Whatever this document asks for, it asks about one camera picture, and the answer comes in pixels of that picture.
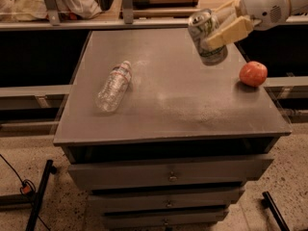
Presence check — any grey metal bracket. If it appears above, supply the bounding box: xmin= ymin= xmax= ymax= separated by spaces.
xmin=122 ymin=0 xmax=134 ymax=24
xmin=43 ymin=0 xmax=61 ymax=26

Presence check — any clear plastic water bottle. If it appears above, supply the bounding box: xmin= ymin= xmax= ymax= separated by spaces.
xmin=95 ymin=61 xmax=132 ymax=113

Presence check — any orange fruit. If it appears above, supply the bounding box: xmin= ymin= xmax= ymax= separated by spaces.
xmin=239 ymin=61 xmax=268 ymax=88

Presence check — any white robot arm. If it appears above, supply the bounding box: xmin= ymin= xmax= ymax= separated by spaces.
xmin=203 ymin=0 xmax=308 ymax=50

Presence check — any bottom grey drawer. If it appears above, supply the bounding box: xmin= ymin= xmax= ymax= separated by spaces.
xmin=102 ymin=208 xmax=228 ymax=229

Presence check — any white cloth bag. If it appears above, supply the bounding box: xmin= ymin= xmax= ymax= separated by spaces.
xmin=0 ymin=0 xmax=102 ymax=21

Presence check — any grey drawer cabinet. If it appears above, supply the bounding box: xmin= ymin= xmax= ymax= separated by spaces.
xmin=54 ymin=29 xmax=291 ymax=222

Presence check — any black stand leg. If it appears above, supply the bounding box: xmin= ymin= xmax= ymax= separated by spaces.
xmin=261 ymin=192 xmax=291 ymax=231
xmin=25 ymin=160 xmax=57 ymax=231

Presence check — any top grey drawer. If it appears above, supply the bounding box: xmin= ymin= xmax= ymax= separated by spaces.
xmin=68 ymin=154 xmax=273 ymax=190

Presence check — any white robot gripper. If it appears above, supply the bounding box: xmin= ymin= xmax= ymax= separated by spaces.
xmin=205 ymin=0 xmax=291 ymax=50

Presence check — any grey metal bracket left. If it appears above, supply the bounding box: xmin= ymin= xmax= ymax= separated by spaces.
xmin=43 ymin=0 xmax=61 ymax=26

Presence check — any black stand leg right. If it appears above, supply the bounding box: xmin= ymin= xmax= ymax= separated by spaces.
xmin=261 ymin=192 xmax=291 ymax=231

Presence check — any green 7up soda can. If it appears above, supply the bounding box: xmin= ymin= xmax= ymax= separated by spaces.
xmin=188 ymin=9 xmax=228 ymax=66

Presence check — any black stand leg left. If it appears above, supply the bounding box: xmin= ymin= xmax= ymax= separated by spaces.
xmin=25 ymin=160 xmax=57 ymax=231

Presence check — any black cable with orange plug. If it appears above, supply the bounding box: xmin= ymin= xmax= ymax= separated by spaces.
xmin=0 ymin=153 xmax=52 ymax=231

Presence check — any grey metal bracket middle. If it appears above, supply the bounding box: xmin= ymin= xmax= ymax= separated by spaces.
xmin=122 ymin=0 xmax=134 ymax=24

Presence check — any middle grey drawer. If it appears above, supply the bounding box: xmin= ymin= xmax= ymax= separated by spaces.
xmin=88 ymin=187 xmax=244 ymax=213

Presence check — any grey drawer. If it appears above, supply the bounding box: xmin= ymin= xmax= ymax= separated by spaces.
xmin=68 ymin=154 xmax=273 ymax=190
xmin=88 ymin=187 xmax=244 ymax=213
xmin=102 ymin=208 xmax=228 ymax=229

